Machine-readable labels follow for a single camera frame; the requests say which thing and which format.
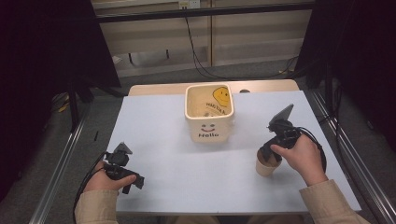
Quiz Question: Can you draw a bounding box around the person's right hand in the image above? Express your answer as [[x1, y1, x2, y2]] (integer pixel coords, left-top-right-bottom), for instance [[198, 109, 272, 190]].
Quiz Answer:
[[270, 133, 330, 188]]

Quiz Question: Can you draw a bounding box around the hand-held gripper cable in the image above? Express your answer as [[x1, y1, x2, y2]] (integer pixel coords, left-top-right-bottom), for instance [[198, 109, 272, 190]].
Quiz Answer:
[[297, 126, 328, 174], [72, 151, 107, 224]]

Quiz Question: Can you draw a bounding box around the white wall socket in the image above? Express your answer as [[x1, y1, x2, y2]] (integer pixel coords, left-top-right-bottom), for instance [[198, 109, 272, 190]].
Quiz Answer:
[[178, 0, 201, 10]]

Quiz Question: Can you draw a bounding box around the black stand leg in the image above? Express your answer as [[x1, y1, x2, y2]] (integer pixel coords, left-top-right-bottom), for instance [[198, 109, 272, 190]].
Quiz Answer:
[[66, 81, 80, 133]]

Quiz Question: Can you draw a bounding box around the brown paper cup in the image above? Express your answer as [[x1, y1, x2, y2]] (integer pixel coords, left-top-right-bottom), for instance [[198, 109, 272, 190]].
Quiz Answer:
[[255, 148, 283, 178]]

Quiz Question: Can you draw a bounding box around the person's left hand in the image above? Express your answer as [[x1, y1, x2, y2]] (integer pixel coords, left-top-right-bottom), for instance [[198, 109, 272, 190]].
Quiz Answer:
[[83, 161, 138, 195]]

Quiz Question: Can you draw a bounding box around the black floor cable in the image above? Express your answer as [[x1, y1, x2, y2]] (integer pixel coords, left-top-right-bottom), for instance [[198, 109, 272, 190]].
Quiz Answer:
[[183, 8, 300, 81]]

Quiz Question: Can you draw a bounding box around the black curtain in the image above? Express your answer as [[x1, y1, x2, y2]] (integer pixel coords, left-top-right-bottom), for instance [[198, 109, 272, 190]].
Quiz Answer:
[[0, 0, 122, 203], [293, 0, 396, 153]]

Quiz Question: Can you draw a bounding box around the black horizontal bar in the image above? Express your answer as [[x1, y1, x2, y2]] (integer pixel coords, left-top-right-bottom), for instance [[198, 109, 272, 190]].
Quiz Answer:
[[95, 2, 316, 24]]

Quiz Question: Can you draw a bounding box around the cream bin with smiley face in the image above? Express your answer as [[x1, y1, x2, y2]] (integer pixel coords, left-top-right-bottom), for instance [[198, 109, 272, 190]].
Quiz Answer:
[[184, 83, 236, 145]]

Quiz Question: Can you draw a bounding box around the white table mat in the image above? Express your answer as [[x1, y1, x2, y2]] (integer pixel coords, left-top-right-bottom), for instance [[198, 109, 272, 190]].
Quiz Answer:
[[106, 90, 362, 215]]

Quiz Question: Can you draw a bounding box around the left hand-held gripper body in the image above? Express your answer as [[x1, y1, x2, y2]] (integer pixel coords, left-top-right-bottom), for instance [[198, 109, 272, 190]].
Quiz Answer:
[[104, 142, 138, 181]]

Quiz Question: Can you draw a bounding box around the left hand-held gripper cable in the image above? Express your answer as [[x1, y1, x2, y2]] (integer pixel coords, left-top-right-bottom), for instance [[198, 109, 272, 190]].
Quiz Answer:
[[72, 151, 107, 224]]

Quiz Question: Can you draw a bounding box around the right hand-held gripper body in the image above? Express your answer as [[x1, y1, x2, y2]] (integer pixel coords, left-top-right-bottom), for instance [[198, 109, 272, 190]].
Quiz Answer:
[[266, 104, 303, 150]]

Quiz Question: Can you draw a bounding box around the right hand-held gripper cable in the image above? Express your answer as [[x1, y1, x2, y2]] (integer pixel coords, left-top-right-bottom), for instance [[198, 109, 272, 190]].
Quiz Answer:
[[297, 126, 328, 174]]

